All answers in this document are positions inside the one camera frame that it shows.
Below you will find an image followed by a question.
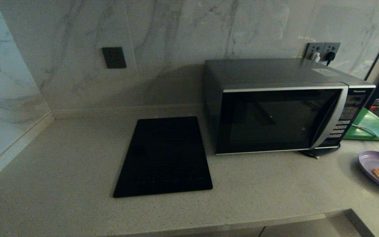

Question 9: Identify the silver black microwave oven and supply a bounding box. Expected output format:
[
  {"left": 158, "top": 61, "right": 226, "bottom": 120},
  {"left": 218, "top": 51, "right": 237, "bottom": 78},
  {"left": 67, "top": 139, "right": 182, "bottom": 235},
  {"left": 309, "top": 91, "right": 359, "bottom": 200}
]
[{"left": 204, "top": 59, "right": 376, "bottom": 156}]

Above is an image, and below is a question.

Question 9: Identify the black induction cooktop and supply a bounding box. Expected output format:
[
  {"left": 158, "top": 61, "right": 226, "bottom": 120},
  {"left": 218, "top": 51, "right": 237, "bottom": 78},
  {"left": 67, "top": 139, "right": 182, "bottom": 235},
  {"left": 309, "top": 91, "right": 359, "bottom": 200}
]
[{"left": 113, "top": 116, "right": 213, "bottom": 198}]

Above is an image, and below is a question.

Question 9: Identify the green cutting board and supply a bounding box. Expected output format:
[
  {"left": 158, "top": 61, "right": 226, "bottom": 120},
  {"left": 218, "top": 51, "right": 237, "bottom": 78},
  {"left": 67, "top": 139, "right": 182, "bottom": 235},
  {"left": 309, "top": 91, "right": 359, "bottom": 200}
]
[{"left": 343, "top": 107, "right": 379, "bottom": 141}]

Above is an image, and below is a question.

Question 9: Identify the dark single wall socket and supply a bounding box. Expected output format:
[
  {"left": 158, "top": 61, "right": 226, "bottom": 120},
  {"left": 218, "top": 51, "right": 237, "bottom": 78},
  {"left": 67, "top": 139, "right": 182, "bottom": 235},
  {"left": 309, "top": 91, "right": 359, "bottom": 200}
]
[{"left": 102, "top": 47, "right": 127, "bottom": 69}]

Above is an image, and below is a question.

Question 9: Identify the white power cable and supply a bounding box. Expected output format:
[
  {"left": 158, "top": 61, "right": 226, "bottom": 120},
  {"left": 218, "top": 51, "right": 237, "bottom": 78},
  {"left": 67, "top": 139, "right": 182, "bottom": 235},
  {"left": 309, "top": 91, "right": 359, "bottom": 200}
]
[{"left": 351, "top": 124, "right": 379, "bottom": 149}]

